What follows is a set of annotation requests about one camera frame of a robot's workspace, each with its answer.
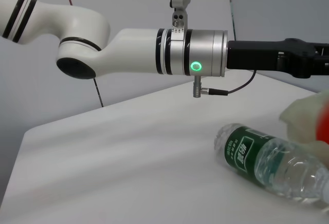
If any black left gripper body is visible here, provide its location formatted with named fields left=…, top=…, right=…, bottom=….
left=226, top=38, right=317, bottom=80

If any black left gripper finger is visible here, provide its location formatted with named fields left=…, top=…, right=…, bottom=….
left=315, top=57, right=329, bottom=77
left=316, top=43, right=329, bottom=57

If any red-orange fruit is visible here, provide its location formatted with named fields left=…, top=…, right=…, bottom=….
left=315, top=100, right=329, bottom=142

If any clear bottle with green label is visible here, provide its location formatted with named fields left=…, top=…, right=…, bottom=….
left=213, top=123, right=329, bottom=204

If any pale green glass fruit bowl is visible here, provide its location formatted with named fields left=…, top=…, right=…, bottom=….
left=279, top=90, right=329, bottom=163

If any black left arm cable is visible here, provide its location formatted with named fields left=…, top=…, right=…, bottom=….
left=192, top=69, right=257, bottom=98

